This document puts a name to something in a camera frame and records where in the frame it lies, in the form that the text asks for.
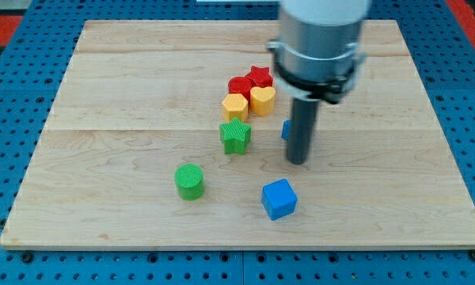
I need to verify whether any blue cube block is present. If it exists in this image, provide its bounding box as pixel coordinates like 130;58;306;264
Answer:
261;178;298;221

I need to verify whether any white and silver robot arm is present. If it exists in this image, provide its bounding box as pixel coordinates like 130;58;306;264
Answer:
268;0;372;104

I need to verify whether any red cylinder block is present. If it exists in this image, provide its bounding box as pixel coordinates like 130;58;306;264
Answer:
227;77;253;101

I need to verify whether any yellow hexagon block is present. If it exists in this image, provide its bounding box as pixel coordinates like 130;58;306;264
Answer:
222;93;249;123

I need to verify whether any red star block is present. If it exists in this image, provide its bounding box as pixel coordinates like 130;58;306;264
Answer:
245;66;274;88

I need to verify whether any yellow heart block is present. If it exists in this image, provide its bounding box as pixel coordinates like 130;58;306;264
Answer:
250;86;276;116

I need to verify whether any green star block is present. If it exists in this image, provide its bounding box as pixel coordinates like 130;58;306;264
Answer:
219;118;252;154

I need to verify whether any wooden board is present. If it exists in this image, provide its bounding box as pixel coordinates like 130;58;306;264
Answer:
0;20;475;251

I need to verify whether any blue triangle block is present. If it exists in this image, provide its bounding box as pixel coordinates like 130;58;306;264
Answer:
281;120;291;141

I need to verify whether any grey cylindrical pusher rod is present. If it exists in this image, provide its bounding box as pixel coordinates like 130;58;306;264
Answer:
287;99;319;165

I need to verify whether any green cylinder block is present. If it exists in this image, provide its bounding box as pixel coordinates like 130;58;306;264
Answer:
174;163;205;200

